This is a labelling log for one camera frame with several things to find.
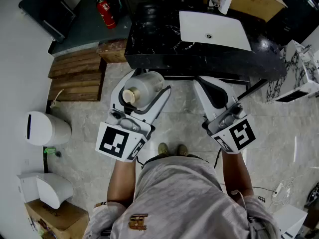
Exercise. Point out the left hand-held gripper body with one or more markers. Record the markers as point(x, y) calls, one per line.
point(113, 141)

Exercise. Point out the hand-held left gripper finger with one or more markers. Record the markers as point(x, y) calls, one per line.
point(159, 106)
point(115, 93)

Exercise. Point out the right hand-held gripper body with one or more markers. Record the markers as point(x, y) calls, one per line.
point(239, 136)

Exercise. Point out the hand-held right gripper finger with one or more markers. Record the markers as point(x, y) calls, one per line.
point(203, 96)
point(228, 93)

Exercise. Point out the grey metal bottle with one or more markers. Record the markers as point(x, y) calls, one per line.
point(144, 88)

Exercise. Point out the person's left forearm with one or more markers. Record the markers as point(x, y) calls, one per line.
point(122, 180)

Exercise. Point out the person's right forearm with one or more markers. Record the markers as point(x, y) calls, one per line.
point(235, 175)

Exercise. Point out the black marble countertop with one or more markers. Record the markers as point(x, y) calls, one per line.
point(154, 46)

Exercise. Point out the white sink basin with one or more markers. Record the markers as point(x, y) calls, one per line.
point(214, 25)

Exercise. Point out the white soap bottle blue pump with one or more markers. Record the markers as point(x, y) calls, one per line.
point(225, 4)

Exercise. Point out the brown wooden block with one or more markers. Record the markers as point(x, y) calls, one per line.
point(112, 51)

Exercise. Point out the wooden slat pallet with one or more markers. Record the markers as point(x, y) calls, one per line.
point(74, 78)

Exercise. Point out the person's left olive shoe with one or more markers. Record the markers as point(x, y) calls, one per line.
point(163, 149)

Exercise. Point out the person's olive shoe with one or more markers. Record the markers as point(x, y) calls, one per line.
point(163, 149)
point(182, 150)

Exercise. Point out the person's right olive shoe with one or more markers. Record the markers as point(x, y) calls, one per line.
point(182, 150)

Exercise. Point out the green floor fitting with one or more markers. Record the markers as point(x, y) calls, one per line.
point(49, 151)

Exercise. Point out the white trash bin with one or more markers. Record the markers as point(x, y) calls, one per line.
point(47, 129)

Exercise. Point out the white marble patterned cabinet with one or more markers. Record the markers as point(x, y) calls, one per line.
point(296, 73)

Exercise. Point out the white paper dispenser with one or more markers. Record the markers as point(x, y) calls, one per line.
point(49, 188)

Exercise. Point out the red fire extinguisher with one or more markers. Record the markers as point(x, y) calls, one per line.
point(107, 12)

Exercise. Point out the person's grey patterned shirt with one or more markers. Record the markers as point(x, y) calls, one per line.
point(179, 198)

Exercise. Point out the black ribbed object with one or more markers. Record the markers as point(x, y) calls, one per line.
point(150, 14)

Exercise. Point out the small brown cardboard box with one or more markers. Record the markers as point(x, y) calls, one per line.
point(62, 218)

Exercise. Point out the black device on floor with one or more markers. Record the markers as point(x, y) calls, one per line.
point(313, 194)

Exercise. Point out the white box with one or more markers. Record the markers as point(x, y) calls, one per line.
point(290, 220)

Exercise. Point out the black cabinet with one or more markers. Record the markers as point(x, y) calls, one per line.
point(296, 11)

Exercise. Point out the dark grey cabinet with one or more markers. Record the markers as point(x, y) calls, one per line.
point(46, 11)

